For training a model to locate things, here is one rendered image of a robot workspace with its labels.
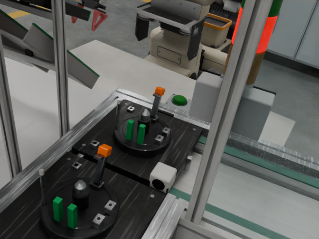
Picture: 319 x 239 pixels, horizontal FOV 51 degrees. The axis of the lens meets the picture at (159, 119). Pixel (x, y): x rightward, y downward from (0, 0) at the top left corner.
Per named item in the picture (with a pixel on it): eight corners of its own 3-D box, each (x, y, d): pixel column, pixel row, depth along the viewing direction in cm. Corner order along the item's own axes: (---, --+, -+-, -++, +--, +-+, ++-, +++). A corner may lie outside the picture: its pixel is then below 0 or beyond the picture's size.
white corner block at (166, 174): (156, 173, 75) (158, 160, 73) (174, 181, 74) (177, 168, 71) (147, 187, 71) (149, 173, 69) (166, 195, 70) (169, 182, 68)
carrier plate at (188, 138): (122, 104, 95) (123, 98, 94) (201, 133, 89) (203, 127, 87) (71, 153, 77) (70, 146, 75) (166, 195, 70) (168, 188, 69)
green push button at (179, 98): (174, 98, 101) (176, 93, 99) (187, 103, 100) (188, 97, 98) (170, 105, 97) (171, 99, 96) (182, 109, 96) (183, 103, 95)
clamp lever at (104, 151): (95, 178, 65) (103, 142, 63) (103, 182, 65) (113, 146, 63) (85, 184, 62) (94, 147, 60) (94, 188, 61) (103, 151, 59)
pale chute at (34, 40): (58, 72, 97) (66, 59, 98) (91, 89, 92) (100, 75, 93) (-18, 21, 72) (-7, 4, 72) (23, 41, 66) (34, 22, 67)
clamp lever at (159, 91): (150, 114, 85) (158, 86, 83) (157, 116, 84) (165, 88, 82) (145, 117, 81) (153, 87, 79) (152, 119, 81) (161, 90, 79)
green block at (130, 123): (128, 136, 78) (129, 119, 75) (132, 137, 78) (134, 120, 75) (126, 139, 77) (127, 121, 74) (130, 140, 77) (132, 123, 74)
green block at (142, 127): (138, 140, 77) (141, 123, 74) (143, 142, 77) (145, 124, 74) (136, 143, 76) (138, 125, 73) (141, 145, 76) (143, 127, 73)
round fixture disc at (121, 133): (130, 113, 89) (131, 107, 87) (179, 131, 85) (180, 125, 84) (102, 142, 78) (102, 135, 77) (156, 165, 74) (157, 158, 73)
